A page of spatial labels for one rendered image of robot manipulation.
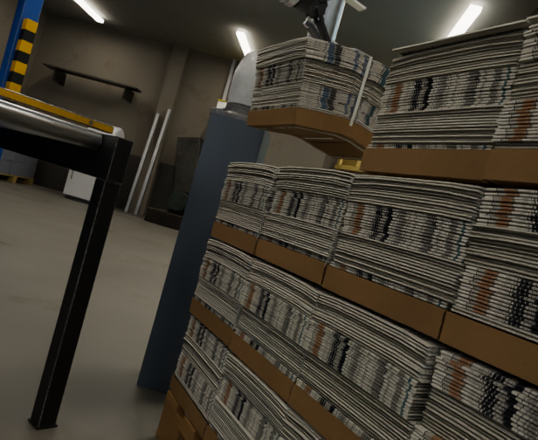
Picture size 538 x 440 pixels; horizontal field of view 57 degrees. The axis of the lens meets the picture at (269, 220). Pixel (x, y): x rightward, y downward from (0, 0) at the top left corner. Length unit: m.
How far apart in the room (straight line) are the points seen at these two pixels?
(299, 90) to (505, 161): 0.71
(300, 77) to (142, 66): 9.41
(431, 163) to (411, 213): 0.08
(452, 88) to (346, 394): 0.52
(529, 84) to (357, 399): 0.53
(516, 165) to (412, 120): 0.24
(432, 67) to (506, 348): 0.48
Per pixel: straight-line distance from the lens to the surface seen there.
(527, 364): 0.66
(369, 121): 1.44
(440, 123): 0.85
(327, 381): 0.92
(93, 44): 11.17
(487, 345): 0.69
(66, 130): 1.38
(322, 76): 1.35
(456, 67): 0.88
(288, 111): 1.33
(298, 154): 8.59
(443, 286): 0.75
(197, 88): 10.24
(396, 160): 0.89
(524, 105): 0.75
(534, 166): 0.71
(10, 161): 9.86
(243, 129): 1.77
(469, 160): 0.78
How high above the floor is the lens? 0.71
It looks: 1 degrees down
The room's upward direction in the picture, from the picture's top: 16 degrees clockwise
